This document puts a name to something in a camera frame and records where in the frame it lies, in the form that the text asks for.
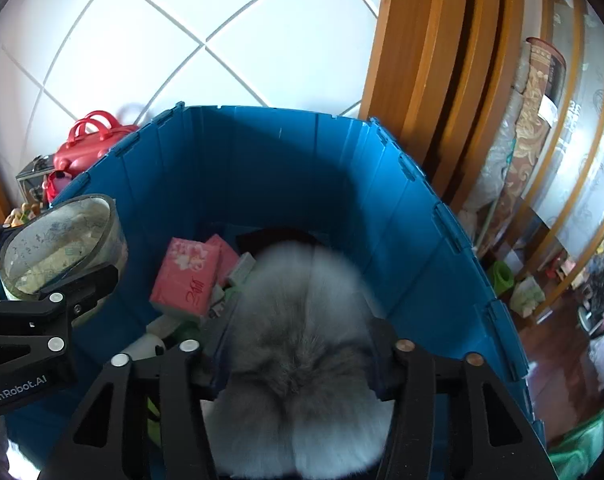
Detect rolled patterned carpet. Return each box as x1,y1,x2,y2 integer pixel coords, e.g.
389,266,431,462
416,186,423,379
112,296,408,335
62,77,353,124
462,37,567,257

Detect red toy suitcase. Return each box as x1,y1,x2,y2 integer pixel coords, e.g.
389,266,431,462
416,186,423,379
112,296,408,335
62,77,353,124
52,110,141,174

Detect grey plush rabbit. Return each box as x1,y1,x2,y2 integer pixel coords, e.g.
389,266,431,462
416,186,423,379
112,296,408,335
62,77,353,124
202,240,399,479

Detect black box with handle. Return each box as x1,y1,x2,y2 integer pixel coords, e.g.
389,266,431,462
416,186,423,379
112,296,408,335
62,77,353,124
16,156,58,206

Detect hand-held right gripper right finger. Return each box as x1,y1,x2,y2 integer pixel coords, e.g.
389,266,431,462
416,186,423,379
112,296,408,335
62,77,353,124
366,317,558,480

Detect wooden framed glass partition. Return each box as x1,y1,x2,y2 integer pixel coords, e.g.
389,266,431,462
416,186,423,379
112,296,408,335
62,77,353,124
527,0,604,311

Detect red plush toy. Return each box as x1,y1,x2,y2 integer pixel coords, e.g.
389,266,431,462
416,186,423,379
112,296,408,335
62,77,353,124
42,170,74,206

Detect green plastic bag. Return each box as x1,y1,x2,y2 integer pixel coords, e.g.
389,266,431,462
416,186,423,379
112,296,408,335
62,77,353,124
547,410,604,480

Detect white green bag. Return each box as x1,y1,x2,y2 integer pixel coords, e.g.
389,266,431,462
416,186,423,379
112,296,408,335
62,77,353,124
509,277,546,319

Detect blue plastic crate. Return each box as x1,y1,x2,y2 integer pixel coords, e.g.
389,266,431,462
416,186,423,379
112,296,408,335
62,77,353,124
0,105,549,480

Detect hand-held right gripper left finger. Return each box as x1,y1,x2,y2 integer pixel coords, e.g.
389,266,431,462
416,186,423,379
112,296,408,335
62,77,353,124
47,305,244,480

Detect pink floral tissue pack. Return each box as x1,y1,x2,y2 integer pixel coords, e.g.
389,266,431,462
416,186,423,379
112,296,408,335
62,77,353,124
149,237,224,319

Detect small green white box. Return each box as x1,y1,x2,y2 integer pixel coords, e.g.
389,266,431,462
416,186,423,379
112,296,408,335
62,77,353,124
227,252,257,288

